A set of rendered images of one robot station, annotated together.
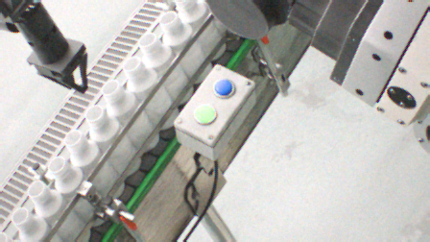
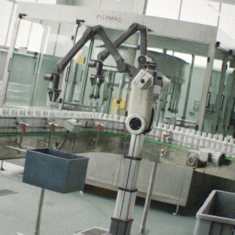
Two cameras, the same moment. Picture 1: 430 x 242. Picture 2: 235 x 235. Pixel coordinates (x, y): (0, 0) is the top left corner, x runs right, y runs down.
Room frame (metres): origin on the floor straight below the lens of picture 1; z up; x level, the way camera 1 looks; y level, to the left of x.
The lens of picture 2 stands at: (-3.03, 2.58, 1.47)
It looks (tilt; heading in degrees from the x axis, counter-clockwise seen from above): 3 degrees down; 324
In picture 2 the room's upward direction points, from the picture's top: 10 degrees clockwise
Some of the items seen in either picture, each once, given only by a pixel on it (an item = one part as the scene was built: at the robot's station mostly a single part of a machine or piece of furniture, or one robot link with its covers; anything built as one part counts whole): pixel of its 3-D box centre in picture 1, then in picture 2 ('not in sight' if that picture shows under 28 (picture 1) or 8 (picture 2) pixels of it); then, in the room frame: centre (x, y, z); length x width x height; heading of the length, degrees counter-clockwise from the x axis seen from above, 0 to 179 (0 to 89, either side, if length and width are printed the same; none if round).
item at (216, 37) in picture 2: not in sight; (130, 104); (4.24, -2.90, 1.18); 2.88 x 2.73 x 2.35; 33
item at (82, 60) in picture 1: (68, 72); (53, 95); (1.15, 0.17, 1.28); 0.07 x 0.07 x 0.09; 33
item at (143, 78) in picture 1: (149, 92); (55, 121); (1.22, 0.08, 1.08); 0.06 x 0.06 x 0.17
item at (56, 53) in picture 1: (49, 44); (55, 86); (1.15, 0.17, 1.35); 0.10 x 0.07 x 0.07; 33
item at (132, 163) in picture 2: not in sight; (129, 181); (0.74, -0.38, 0.74); 0.11 x 0.11 x 0.40; 33
